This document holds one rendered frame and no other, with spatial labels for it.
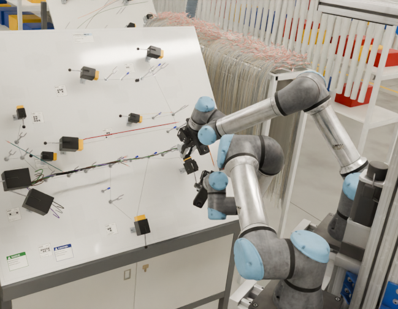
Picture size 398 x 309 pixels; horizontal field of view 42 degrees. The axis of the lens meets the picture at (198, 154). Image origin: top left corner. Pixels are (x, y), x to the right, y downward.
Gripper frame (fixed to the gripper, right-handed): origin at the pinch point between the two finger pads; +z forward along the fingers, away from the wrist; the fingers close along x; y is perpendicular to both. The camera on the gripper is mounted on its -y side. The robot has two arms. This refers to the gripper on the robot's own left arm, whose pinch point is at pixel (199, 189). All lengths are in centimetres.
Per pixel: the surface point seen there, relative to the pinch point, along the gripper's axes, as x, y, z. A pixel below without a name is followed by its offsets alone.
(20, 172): 71, -24, -32
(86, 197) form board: 46, -23, -10
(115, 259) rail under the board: 24.4, -42.1, -9.3
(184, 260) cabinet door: -8.5, -32.3, 15.6
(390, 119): -182, 159, 204
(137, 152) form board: 33.1, 4.4, 0.1
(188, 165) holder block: 9.4, 8.1, -2.3
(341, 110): -138, 152, 217
